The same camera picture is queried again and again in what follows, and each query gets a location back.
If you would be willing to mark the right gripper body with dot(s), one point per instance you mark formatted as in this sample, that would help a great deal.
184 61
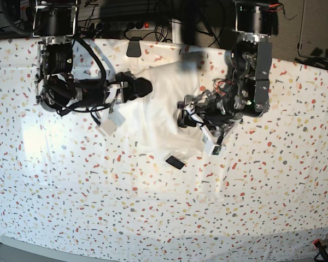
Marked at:
93 95

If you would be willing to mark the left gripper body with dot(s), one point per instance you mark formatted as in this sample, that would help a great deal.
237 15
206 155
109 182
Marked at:
212 116

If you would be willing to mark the white printed T-shirt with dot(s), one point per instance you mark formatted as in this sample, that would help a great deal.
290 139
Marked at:
151 121

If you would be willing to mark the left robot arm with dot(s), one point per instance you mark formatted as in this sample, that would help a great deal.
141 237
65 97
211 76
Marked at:
245 90

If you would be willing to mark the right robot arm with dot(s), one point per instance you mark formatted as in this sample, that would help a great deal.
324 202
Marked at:
55 23

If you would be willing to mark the black T-shirt neck label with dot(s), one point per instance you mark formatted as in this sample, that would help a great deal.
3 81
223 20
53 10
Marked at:
175 162

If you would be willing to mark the black table clamp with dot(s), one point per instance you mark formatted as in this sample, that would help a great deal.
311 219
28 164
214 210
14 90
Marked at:
133 49

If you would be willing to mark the terrazzo pattern tablecloth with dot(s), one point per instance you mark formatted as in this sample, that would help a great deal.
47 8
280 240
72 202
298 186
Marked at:
64 186

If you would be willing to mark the red clamp right corner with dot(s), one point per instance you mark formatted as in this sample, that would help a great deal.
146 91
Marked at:
317 243

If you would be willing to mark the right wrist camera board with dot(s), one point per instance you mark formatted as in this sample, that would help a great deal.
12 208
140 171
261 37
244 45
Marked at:
109 124

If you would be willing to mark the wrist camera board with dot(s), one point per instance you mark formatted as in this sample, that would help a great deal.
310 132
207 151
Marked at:
213 149
109 124

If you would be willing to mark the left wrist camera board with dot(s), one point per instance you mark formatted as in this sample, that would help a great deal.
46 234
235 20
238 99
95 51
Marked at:
213 149

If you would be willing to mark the white metal stand post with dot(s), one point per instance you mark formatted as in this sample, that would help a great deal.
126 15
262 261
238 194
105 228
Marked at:
176 31

